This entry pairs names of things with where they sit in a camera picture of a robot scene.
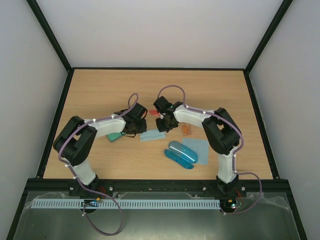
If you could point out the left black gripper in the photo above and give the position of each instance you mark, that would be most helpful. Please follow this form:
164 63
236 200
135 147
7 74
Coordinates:
143 130

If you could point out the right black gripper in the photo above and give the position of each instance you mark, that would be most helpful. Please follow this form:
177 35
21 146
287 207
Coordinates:
163 124

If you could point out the light blue cleaning cloth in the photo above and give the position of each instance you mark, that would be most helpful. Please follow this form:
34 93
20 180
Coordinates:
152 135

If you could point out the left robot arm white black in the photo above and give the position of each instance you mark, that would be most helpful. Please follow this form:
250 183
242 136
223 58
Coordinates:
76 139

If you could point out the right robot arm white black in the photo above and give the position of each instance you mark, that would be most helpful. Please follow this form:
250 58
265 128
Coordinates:
223 135

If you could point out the red sunglasses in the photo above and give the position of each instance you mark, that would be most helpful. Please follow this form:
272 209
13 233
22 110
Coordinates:
152 112

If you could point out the orange sunglasses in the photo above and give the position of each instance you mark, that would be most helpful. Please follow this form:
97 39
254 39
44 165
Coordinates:
186 129

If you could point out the green glasses case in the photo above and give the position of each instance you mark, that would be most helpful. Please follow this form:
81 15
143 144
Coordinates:
112 137

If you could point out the blue transparent glasses case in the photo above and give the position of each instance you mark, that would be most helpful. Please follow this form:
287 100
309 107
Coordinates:
181 155

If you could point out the light blue slotted cable duct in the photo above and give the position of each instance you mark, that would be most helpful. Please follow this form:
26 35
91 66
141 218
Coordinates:
128 204

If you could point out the black metal frame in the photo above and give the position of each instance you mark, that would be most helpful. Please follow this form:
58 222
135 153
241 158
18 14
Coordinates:
274 185

